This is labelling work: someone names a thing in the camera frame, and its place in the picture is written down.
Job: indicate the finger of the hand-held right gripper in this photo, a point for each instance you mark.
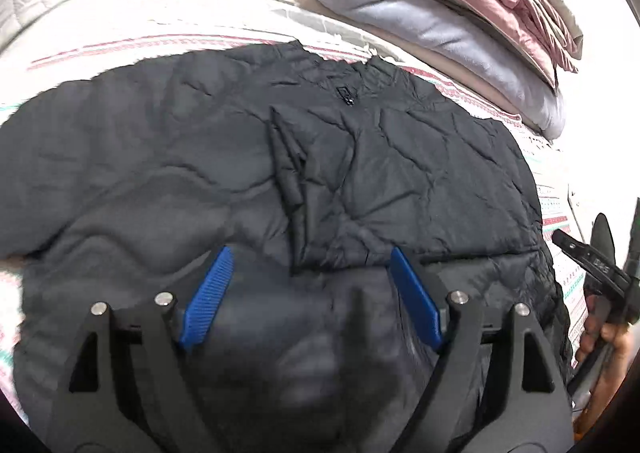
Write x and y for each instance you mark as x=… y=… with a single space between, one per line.
x=602 y=238
x=570 y=244

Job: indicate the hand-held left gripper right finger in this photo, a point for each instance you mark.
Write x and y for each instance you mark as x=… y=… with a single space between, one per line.
x=415 y=298

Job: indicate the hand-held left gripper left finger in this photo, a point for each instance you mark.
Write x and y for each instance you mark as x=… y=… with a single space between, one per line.
x=210 y=293

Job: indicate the black puffer jacket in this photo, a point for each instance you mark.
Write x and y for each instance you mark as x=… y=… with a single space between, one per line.
x=200 y=158

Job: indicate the person's right hand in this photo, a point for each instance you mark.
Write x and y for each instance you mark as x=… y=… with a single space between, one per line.
x=612 y=340

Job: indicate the red green patterned blanket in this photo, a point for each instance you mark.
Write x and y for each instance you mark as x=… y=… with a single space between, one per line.
x=150 y=40

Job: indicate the grey folded blanket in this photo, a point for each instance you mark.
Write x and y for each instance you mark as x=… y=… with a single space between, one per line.
x=425 y=28

